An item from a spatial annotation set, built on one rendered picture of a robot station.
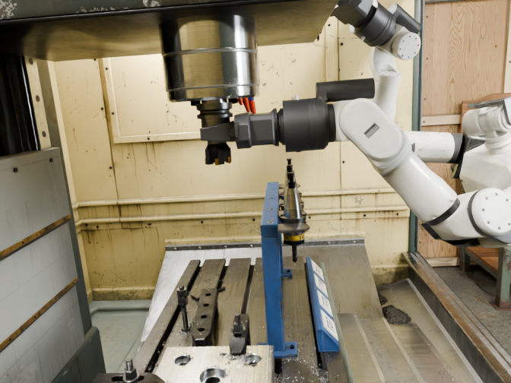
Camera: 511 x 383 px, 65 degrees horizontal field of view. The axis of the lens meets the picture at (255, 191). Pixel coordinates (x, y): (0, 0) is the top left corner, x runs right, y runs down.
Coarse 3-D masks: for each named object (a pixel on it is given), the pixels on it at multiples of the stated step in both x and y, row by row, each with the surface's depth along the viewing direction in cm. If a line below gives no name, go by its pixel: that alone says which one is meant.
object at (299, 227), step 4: (280, 224) 92; (284, 224) 92; (288, 224) 92; (292, 224) 91; (296, 224) 91; (300, 224) 91; (304, 224) 91; (280, 228) 89; (284, 228) 89; (288, 228) 89; (292, 228) 89; (296, 228) 89; (300, 228) 88; (304, 228) 88; (308, 228) 89; (280, 232) 88; (284, 232) 88; (288, 232) 88; (292, 232) 88; (296, 232) 88; (300, 232) 88; (304, 232) 88
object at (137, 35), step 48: (0, 0) 56; (48, 0) 55; (96, 0) 55; (144, 0) 54; (192, 0) 54; (240, 0) 54; (288, 0) 54; (336, 0) 55; (0, 48) 76; (48, 48) 79; (96, 48) 83; (144, 48) 88
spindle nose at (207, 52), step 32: (160, 32) 63; (192, 32) 59; (224, 32) 60; (256, 32) 65; (192, 64) 60; (224, 64) 61; (256, 64) 65; (192, 96) 62; (224, 96) 62; (256, 96) 67
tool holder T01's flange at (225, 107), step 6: (198, 108) 67; (204, 108) 67; (210, 108) 66; (216, 108) 66; (222, 108) 67; (228, 108) 68; (198, 114) 68; (204, 114) 67; (210, 114) 67; (216, 114) 67; (222, 114) 67; (228, 114) 68
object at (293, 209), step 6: (288, 192) 93; (294, 192) 93; (288, 198) 93; (294, 198) 93; (288, 204) 93; (294, 204) 93; (288, 210) 93; (294, 210) 93; (300, 210) 94; (288, 216) 94; (294, 216) 93; (300, 216) 94
